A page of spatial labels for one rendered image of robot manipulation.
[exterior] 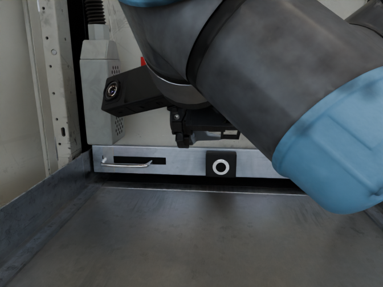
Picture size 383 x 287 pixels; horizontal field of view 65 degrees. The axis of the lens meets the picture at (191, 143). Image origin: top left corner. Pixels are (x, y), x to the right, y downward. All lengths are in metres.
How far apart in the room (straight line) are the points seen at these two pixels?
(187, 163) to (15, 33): 0.39
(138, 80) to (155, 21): 0.18
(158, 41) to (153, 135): 0.46
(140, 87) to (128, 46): 0.29
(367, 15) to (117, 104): 0.25
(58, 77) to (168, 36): 0.48
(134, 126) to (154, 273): 0.33
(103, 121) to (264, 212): 0.31
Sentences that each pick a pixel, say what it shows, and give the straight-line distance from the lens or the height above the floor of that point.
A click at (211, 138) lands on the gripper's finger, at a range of 0.42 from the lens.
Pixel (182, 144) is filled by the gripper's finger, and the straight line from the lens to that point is 0.37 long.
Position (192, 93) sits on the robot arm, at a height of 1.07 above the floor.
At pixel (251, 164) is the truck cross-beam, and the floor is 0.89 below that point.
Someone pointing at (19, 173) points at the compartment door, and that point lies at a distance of 0.65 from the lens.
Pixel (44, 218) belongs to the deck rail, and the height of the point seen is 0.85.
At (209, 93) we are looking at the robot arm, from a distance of 0.16.
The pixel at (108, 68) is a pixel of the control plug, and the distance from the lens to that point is 0.52.
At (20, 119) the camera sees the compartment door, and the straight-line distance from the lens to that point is 0.64.
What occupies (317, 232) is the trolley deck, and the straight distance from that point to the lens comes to 0.51.
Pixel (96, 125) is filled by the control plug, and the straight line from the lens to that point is 0.53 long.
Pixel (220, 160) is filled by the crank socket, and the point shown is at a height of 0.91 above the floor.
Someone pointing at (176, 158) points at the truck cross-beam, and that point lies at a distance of 0.61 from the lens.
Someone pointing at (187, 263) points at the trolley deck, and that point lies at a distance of 0.41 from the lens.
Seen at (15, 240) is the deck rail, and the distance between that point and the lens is 0.49.
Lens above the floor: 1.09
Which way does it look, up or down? 15 degrees down
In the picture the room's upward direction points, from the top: straight up
